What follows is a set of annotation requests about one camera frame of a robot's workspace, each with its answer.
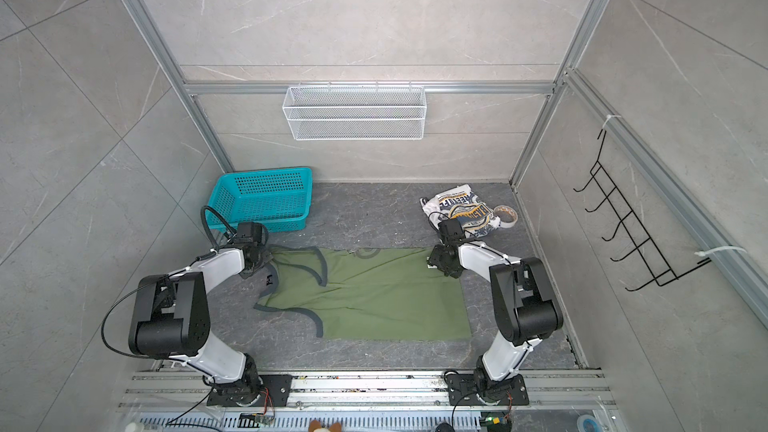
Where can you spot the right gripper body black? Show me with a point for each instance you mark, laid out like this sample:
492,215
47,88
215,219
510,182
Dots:
439,258

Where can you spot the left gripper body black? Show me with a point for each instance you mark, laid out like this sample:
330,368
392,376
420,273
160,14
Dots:
265,257

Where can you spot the white tank top navy trim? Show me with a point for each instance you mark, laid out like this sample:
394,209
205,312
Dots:
476,218

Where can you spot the green tank top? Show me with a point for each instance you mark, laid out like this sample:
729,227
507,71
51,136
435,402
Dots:
366,294

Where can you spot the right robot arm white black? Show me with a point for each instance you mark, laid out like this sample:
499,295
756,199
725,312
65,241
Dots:
525,306

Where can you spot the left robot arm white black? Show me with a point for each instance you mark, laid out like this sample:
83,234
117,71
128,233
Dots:
171,317

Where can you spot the teal plastic basket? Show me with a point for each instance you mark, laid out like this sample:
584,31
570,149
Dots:
280,199

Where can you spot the roll of white tape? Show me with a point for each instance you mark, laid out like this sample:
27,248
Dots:
506,215

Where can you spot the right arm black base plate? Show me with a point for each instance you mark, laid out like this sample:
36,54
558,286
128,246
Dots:
473,389

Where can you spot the white wire mesh shelf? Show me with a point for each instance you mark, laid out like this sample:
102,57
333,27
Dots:
347,113

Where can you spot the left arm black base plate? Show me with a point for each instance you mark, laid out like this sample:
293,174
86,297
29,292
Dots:
267,390

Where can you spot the aluminium front rail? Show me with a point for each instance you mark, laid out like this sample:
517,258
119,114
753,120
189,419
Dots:
171,390

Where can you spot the black wire hook rack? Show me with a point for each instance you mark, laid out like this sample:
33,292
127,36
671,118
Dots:
629,224

